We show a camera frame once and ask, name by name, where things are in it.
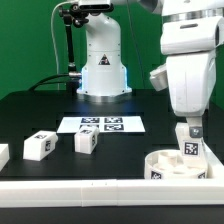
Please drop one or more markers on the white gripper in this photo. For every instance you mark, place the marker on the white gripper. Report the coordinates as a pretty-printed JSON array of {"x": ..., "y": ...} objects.
[{"x": 190, "y": 47}]

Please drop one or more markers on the white round stool seat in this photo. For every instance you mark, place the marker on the white round stool seat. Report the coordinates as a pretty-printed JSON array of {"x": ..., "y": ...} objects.
[{"x": 171, "y": 164}]

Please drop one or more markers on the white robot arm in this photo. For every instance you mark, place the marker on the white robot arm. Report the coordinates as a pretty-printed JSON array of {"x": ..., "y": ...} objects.
[{"x": 103, "y": 75}]

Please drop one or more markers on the white sheet with tags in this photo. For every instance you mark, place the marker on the white sheet with tags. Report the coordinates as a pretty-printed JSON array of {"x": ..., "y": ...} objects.
[{"x": 129, "y": 124}]

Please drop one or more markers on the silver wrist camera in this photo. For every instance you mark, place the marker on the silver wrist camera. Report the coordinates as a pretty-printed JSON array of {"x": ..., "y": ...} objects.
[{"x": 158, "y": 78}]

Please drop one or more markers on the white U-shaped fence wall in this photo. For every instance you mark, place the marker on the white U-shaped fence wall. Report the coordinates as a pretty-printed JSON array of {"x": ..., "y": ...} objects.
[{"x": 112, "y": 192}]

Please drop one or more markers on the camera on stand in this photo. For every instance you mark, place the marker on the camera on stand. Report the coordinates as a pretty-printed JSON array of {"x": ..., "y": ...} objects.
[{"x": 95, "y": 6}]

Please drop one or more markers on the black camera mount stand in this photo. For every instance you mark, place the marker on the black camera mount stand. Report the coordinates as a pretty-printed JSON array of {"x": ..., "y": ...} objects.
[{"x": 70, "y": 19}]

